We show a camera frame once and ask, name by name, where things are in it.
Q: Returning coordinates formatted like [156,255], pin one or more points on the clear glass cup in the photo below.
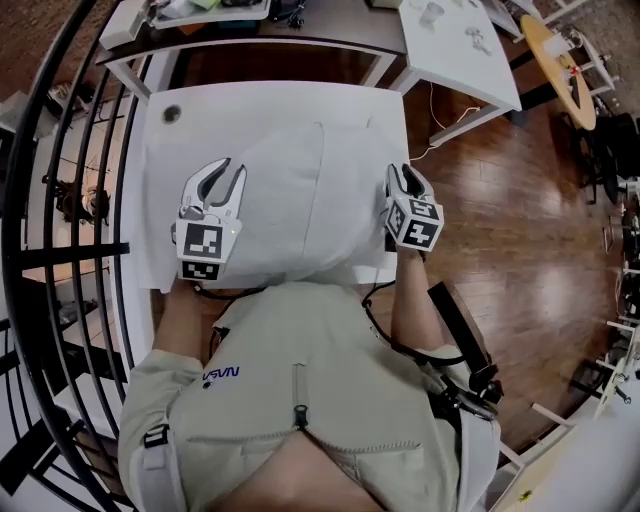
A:
[431,15]

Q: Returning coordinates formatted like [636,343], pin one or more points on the black metal railing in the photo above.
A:
[75,250]

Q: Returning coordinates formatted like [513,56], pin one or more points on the black desk lamp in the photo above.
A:
[290,12]

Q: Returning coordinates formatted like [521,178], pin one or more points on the grey tissue box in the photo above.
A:
[385,3]

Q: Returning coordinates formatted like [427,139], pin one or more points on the person's right forearm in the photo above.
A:
[415,310]

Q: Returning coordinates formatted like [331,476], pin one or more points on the black office chair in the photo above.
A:
[615,150]

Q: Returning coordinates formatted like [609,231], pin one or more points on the orange box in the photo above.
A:
[190,28]

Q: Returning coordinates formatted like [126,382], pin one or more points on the small white gadget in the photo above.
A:
[479,40]

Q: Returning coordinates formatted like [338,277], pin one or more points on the white pillowcase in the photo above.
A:
[350,200]

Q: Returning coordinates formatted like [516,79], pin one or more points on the dark top white frame table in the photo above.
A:
[325,30]

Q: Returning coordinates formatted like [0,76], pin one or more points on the white cloth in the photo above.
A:
[280,200]

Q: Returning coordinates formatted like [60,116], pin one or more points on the white rectangular box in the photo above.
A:
[122,25]

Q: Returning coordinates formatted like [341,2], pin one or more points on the white plastic tray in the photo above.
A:
[215,17]

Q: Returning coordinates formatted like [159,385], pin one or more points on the person's beige vest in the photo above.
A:
[310,350]

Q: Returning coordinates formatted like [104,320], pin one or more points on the person's left forearm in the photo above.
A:
[180,325]

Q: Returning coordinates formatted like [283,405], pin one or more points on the round wooden table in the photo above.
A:
[582,112]

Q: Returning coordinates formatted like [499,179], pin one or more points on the person's bare chest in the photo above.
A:
[300,480]

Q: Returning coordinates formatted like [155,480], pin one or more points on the white side table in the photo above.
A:
[450,65]

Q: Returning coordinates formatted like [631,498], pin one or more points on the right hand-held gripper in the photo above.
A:
[415,225]

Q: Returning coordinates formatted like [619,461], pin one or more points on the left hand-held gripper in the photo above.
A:
[202,245]

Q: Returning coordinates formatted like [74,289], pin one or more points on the white upright container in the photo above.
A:
[556,45]

